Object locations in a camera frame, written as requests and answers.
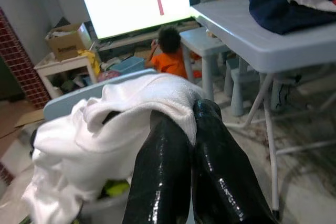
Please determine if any white side table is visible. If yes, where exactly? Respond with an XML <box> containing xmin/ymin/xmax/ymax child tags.
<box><xmin>34</xmin><ymin>53</ymin><xmax>98</xmax><ymax>99</ymax></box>

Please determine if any grey television stand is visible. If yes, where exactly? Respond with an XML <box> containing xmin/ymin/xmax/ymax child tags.
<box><xmin>90</xmin><ymin>20</ymin><xmax>202</xmax><ymax>61</ymax></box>

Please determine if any light blue folding table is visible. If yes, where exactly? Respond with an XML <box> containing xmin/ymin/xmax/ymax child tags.
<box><xmin>190</xmin><ymin>0</ymin><xmax>336</xmax><ymax>213</ymax></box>

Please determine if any white shirt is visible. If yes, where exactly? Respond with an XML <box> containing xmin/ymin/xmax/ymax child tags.
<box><xmin>20</xmin><ymin>73</ymin><xmax>208</xmax><ymax>224</ymax></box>

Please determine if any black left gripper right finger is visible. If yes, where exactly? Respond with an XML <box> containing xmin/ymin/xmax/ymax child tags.
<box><xmin>191</xmin><ymin>99</ymin><xmax>279</xmax><ymax>224</ymax></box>

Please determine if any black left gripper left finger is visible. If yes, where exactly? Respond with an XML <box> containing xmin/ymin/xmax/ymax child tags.
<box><xmin>121</xmin><ymin>111</ymin><xmax>195</xmax><ymax>224</ymax></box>

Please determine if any light blue children stool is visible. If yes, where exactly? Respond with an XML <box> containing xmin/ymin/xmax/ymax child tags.
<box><xmin>225</xmin><ymin>57</ymin><xmax>262</xmax><ymax>117</ymax></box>

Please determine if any navy elastic waist garment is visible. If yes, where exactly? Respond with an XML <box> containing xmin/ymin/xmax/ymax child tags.
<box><xmin>248</xmin><ymin>0</ymin><xmax>336</xmax><ymax>35</ymax></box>

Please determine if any brown cardboard box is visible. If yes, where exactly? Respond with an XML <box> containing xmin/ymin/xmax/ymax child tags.
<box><xmin>45</xmin><ymin>23</ymin><xmax>93</xmax><ymax>62</ymax></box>

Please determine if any yellow green cloth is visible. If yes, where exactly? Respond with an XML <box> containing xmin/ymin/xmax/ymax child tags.
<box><xmin>98</xmin><ymin>179</ymin><xmax>131</xmax><ymax>199</ymax></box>

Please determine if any light blue children table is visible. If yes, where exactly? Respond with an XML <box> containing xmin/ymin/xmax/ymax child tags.
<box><xmin>180</xmin><ymin>26</ymin><xmax>233</xmax><ymax>102</ymax></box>

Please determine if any flat cardboard sheet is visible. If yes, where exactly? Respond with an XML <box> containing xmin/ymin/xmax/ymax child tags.
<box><xmin>0</xmin><ymin>108</ymin><xmax>45</xmax><ymax>140</ymax></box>

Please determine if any yellow plastic item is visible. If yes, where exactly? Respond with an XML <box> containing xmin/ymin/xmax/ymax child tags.
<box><xmin>78</xmin><ymin>48</ymin><xmax>102</xmax><ymax>77</ymax></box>

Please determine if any red brick pattern panel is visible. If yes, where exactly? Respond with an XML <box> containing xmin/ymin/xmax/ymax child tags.
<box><xmin>0</xmin><ymin>7</ymin><xmax>51</xmax><ymax>110</ymax></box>

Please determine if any child in orange shirt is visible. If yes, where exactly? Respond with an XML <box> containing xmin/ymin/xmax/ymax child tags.
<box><xmin>144</xmin><ymin>26</ymin><xmax>190</xmax><ymax>80</ymax></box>

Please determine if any blue plastic bin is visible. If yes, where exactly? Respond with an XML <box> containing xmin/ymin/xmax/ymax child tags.
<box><xmin>108</xmin><ymin>57</ymin><xmax>145</xmax><ymax>76</ymax></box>

